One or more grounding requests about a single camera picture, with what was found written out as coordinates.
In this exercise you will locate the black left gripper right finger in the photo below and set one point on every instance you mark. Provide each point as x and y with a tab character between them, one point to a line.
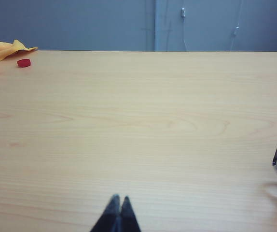
128	217

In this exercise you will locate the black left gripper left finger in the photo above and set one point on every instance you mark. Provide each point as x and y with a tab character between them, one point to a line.
109	217

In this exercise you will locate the red bottle cap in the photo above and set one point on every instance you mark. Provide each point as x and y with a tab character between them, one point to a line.
24	63

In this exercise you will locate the yellow cloth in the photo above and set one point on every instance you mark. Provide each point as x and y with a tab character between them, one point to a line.
1	52

